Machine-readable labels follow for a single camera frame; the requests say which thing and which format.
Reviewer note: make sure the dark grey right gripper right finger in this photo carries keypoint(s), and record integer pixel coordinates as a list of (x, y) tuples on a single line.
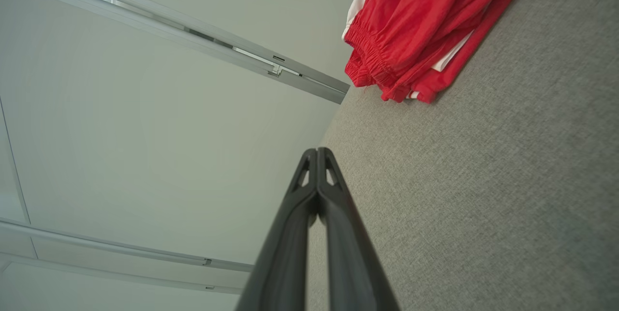
[(353, 262)]

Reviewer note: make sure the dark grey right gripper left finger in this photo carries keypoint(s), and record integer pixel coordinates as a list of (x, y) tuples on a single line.
[(285, 253)]

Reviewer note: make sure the red white basketball jersey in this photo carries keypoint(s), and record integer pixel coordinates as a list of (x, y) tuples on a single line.
[(435, 89)]

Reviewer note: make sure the red shorts white hem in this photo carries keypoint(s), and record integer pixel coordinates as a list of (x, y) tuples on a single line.
[(411, 11)]

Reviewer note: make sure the grey metal frame rail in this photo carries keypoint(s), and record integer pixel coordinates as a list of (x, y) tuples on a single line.
[(121, 274), (121, 248)]

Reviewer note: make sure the grey metal frame post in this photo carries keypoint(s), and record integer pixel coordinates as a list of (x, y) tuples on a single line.
[(193, 30)]

